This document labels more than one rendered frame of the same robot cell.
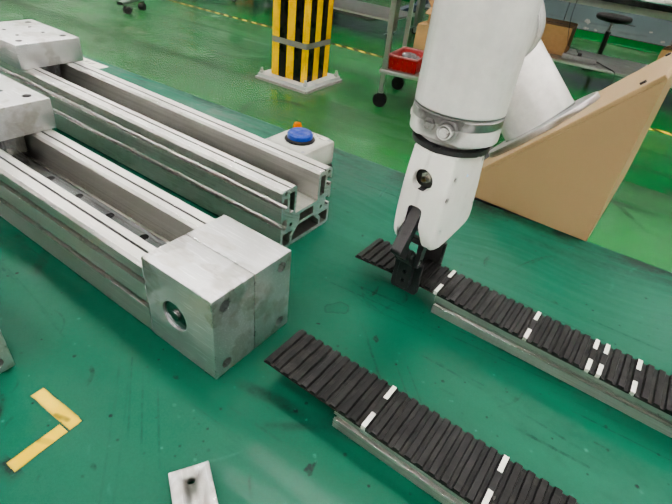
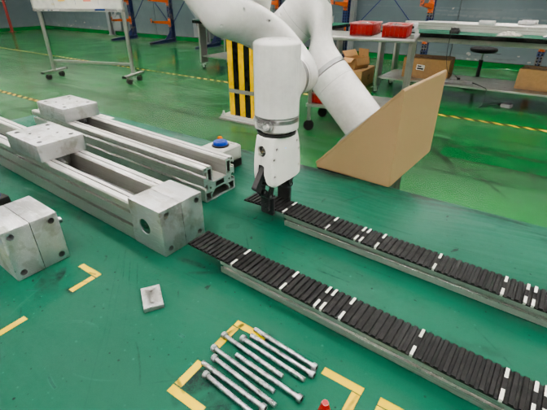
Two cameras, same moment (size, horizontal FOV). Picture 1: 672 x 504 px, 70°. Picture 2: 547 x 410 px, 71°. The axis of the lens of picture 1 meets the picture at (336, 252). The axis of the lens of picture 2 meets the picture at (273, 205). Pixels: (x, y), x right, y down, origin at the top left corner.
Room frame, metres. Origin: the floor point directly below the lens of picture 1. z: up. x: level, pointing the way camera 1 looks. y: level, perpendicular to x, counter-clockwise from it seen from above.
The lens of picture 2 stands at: (-0.27, -0.15, 1.21)
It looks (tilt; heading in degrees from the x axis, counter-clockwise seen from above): 29 degrees down; 5
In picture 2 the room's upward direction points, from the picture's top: straight up
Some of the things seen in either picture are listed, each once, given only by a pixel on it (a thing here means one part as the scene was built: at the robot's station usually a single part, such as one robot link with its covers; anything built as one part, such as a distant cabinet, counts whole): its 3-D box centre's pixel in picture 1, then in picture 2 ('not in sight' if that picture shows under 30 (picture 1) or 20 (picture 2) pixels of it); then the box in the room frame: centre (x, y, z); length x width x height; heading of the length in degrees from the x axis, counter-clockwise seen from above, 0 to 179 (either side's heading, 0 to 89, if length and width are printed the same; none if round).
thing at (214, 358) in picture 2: not in sight; (242, 379); (0.04, -0.09, 0.78); 0.11 x 0.01 x 0.01; 56
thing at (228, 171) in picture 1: (117, 117); (119, 143); (0.74, 0.38, 0.82); 0.80 x 0.10 x 0.09; 58
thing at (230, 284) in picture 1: (229, 286); (172, 214); (0.35, 0.10, 0.83); 0.12 x 0.09 x 0.10; 148
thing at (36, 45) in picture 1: (28, 50); (69, 112); (0.87, 0.60, 0.87); 0.16 x 0.11 x 0.07; 58
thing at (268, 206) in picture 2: (403, 269); (264, 201); (0.41, -0.07, 0.84); 0.03 x 0.03 x 0.07; 58
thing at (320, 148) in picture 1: (295, 157); (219, 155); (0.70, 0.08, 0.81); 0.10 x 0.08 x 0.06; 148
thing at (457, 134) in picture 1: (454, 121); (276, 122); (0.44, -0.09, 0.99); 0.09 x 0.08 x 0.03; 148
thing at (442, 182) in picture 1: (440, 180); (276, 152); (0.44, -0.10, 0.93); 0.10 x 0.07 x 0.11; 148
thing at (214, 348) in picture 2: not in sight; (241, 368); (0.05, -0.08, 0.78); 0.11 x 0.01 x 0.01; 57
